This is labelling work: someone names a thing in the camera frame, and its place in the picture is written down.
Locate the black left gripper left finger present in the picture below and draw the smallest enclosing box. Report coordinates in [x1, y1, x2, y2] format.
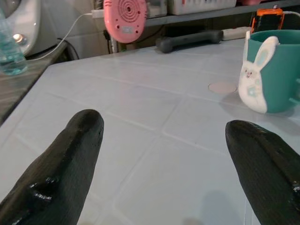
[0, 109, 105, 225]

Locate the pink round electric device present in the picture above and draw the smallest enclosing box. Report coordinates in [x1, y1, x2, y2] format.
[103, 0, 147, 44]

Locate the grey dumbbell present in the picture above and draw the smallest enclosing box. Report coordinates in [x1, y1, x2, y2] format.
[155, 30, 225, 53]

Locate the black cable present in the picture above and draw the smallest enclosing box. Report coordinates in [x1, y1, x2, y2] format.
[63, 39, 80, 59]

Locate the pink round table cap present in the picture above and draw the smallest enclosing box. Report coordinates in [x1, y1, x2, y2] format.
[208, 81, 238, 94]

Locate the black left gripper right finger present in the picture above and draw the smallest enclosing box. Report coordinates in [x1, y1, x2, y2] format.
[225, 119, 300, 225]

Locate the grey metal shelf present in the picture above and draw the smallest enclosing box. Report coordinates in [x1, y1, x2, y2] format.
[145, 0, 300, 26]

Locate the teal mug with white bunny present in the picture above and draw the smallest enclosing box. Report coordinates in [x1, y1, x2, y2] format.
[238, 30, 300, 114]

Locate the white plastic box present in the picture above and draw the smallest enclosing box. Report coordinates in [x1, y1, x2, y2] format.
[167, 0, 237, 15]

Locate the clear plastic water bottle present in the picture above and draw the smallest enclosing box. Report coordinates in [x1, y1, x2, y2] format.
[0, 9, 28, 75]

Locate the white rounded appliance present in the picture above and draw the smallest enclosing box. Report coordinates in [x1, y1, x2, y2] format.
[0, 0, 64, 57]

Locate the dark streaked side table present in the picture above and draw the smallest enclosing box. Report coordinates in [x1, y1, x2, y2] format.
[0, 41, 68, 125]

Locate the thin white cable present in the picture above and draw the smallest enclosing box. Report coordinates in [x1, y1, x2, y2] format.
[25, 11, 94, 62]

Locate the orange and black phone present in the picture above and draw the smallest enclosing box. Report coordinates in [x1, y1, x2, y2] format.
[251, 8, 285, 33]

